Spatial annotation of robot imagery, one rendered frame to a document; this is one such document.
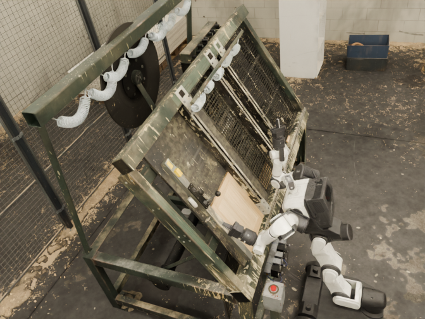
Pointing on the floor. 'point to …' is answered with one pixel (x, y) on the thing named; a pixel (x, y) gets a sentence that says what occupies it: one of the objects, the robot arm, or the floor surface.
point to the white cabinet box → (301, 37)
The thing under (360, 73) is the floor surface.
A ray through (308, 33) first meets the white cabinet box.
